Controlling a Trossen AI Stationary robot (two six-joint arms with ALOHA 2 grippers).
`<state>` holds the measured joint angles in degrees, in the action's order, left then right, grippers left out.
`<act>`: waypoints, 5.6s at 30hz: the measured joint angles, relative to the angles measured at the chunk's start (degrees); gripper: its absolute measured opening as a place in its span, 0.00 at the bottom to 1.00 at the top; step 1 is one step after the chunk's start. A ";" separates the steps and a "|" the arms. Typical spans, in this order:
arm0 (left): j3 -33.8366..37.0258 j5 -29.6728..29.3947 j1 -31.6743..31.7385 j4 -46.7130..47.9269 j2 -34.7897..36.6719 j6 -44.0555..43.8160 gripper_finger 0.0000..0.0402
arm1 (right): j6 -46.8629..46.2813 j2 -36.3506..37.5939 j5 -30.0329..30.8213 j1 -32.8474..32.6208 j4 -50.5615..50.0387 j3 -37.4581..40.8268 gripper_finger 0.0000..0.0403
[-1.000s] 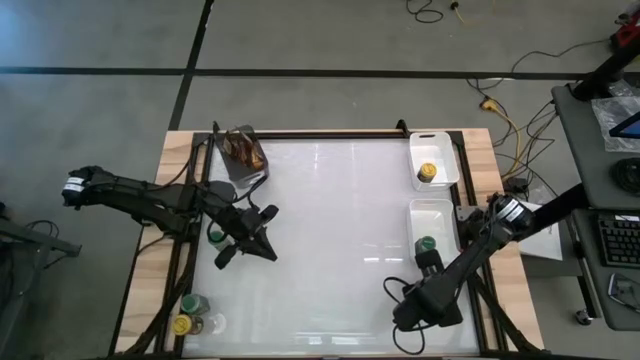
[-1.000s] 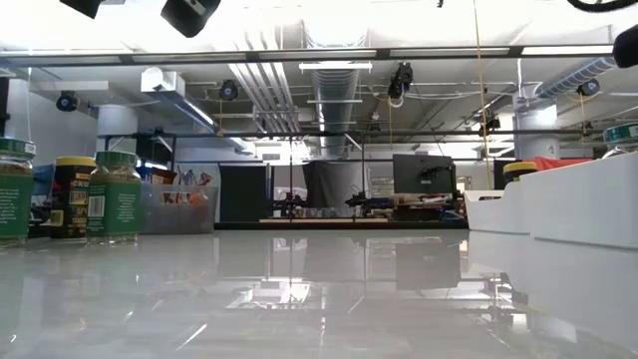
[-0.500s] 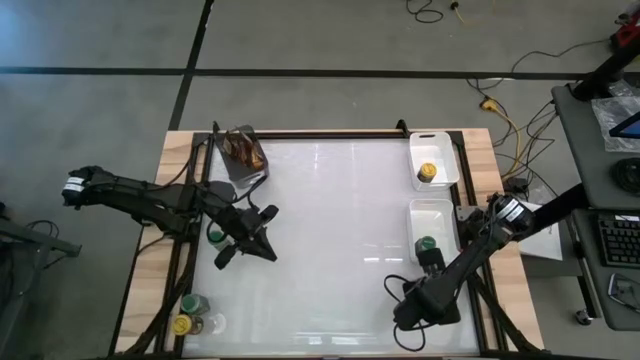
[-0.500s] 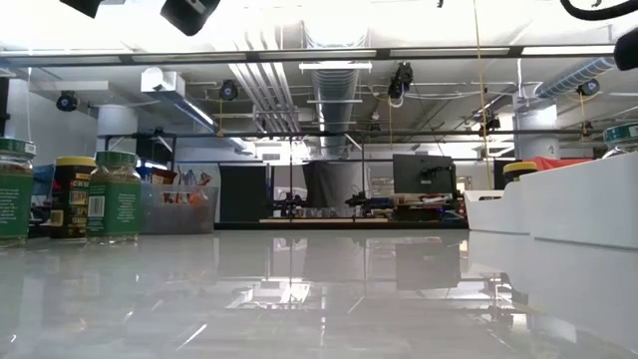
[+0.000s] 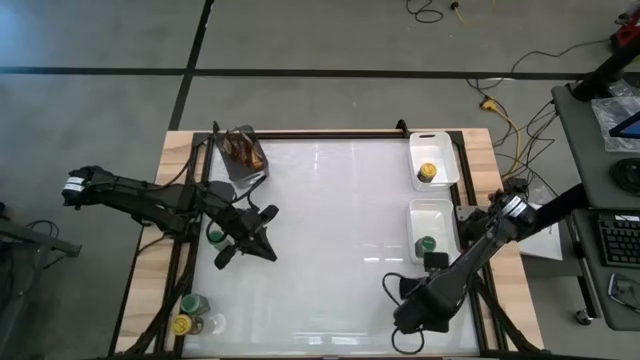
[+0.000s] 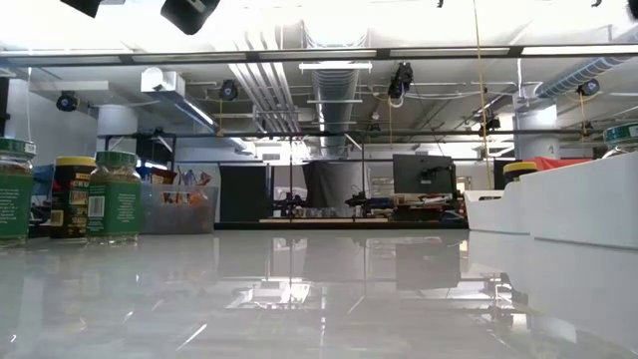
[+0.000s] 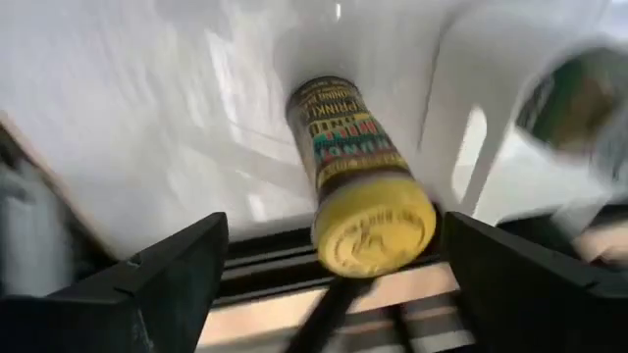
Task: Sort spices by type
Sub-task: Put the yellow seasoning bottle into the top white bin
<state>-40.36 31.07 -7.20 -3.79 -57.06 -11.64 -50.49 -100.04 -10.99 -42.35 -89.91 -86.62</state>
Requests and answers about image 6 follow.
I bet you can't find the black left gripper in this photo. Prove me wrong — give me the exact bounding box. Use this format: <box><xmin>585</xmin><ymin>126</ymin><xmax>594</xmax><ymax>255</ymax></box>
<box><xmin>159</xmin><ymin>0</ymin><xmax>220</xmax><ymax>36</ymax></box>

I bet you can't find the yellow-lid dark spice jar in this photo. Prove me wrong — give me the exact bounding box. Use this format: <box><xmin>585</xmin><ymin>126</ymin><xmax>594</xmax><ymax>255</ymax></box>
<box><xmin>501</xmin><ymin>161</ymin><xmax>539</xmax><ymax>184</ymax></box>
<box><xmin>49</xmin><ymin>156</ymin><xmax>97</xmax><ymax>240</ymax></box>

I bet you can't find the green-lid herb spice jar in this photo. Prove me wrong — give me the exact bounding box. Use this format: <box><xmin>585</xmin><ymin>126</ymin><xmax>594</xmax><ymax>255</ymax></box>
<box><xmin>87</xmin><ymin>151</ymin><xmax>143</xmax><ymax>245</ymax></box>
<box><xmin>601</xmin><ymin>123</ymin><xmax>638</xmax><ymax>161</ymax></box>
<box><xmin>0</xmin><ymin>138</ymin><xmax>37</xmax><ymax>249</ymax></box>

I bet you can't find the white ceiling air unit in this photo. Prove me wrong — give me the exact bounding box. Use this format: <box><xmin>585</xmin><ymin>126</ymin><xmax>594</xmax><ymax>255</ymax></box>
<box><xmin>141</xmin><ymin>67</ymin><xmax>186</xmax><ymax>95</ymax></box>

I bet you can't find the white round pillar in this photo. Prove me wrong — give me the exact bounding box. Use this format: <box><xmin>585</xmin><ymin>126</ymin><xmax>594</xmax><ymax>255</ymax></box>
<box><xmin>96</xmin><ymin>104</ymin><xmax>140</xmax><ymax>154</ymax></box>
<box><xmin>514</xmin><ymin>102</ymin><xmax>560</xmax><ymax>161</ymax></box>

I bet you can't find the ceiling light fixture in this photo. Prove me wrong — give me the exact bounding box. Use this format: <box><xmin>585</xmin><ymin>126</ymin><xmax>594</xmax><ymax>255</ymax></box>
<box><xmin>298</xmin><ymin>61</ymin><xmax>374</xmax><ymax>72</ymax></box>

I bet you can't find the black partition panel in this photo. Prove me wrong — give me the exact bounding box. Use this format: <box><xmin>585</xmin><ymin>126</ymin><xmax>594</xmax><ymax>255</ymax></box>
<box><xmin>218</xmin><ymin>165</ymin><xmax>274</xmax><ymax>223</ymax></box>

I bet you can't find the grey translucent plastic bin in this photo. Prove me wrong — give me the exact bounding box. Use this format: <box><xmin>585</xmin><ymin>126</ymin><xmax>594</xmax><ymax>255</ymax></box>
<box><xmin>138</xmin><ymin>182</ymin><xmax>219</xmax><ymax>235</ymax></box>

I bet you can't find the dark grey hanging cloth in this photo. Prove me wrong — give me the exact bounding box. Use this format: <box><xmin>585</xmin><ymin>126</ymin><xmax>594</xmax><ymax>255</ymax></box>
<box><xmin>302</xmin><ymin>160</ymin><xmax>370</xmax><ymax>209</ymax></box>

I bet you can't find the blue fabric cover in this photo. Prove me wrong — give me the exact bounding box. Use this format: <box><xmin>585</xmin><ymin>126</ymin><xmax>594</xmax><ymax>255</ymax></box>
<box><xmin>32</xmin><ymin>164</ymin><xmax>56</xmax><ymax>223</ymax></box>

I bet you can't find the distant wooden bench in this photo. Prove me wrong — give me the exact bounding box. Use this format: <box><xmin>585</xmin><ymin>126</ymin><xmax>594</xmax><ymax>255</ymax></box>
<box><xmin>258</xmin><ymin>216</ymin><xmax>390</xmax><ymax>224</ymax></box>

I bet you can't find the black monitor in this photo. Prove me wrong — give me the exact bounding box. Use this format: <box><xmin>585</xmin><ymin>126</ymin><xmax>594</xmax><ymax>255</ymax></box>
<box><xmin>392</xmin><ymin>153</ymin><xmax>457</xmax><ymax>196</ymax></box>

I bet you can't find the black cabinet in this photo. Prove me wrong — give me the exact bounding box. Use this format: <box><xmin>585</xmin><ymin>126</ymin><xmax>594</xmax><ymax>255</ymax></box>
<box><xmin>492</xmin><ymin>159</ymin><xmax>507</xmax><ymax>191</ymax></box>

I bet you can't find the white plastic bin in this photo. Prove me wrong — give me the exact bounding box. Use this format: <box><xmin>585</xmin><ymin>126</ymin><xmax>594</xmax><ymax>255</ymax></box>
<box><xmin>520</xmin><ymin>153</ymin><xmax>638</xmax><ymax>250</ymax></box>
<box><xmin>464</xmin><ymin>179</ymin><xmax>534</xmax><ymax>235</ymax></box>

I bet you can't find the orange-red cloth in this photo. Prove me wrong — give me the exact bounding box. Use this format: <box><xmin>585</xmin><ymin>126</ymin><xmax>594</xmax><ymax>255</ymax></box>
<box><xmin>535</xmin><ymin>157</ymin><xmax>595</xmax><ymax>174</ymax></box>

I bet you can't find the black ceiling cord reel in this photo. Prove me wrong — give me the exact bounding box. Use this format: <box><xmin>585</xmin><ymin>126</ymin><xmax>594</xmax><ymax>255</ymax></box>
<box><xmin>218</xmin><ymin>79</ymin><xmax>239</xmax><ymax>102</ymax></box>
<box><xmin>478</xmin><ymin>112</ymin><xmax>502</xmax><ymax>137</ymax></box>
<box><xmin>387</xmin><ymin>62</ymin><xmax>415</xmax><ymax>109</ymax></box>
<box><xmin>576</xmin><ymin>78</ymin><xmax>601</xmax><ymax>98</ymax></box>
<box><xmin>55</xmin><ymin>91</ymin><xmax>80</xmax><ymax>113</ymax></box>

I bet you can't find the black aluminium rig frame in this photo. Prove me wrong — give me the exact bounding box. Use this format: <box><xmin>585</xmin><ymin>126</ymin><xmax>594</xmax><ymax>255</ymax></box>
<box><xmin>0</xmin><ymin>43</ymin><xmax>638</xmax><ymax>70</ymax></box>

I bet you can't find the black distant frame rail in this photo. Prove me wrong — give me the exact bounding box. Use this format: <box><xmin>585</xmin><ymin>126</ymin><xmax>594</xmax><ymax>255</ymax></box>
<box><xmin>97</xmin><ymin>128</ymin><xmax>638</xmax><ymax>140</ymax></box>

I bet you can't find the silver ventilation duct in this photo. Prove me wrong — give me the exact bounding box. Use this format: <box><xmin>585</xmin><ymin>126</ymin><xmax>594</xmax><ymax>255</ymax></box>
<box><xmin>311</xmin><ymin>68</ymin><xmax>361</xmax><ymax>147</ymax></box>

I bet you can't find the yellow hanging cord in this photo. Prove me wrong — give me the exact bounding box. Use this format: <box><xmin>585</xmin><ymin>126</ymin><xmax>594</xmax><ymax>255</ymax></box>
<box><xmin>471</xmin><ymin>0</ymin><xmax>495</xmax><ymax>190</ymax></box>

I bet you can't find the striped flexible duct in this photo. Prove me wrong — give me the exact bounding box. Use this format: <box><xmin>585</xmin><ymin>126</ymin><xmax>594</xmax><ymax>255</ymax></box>
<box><xmin>534</xmin><ymin>27</ymin><xmax>638</xmax><ymax>100</ymax></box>

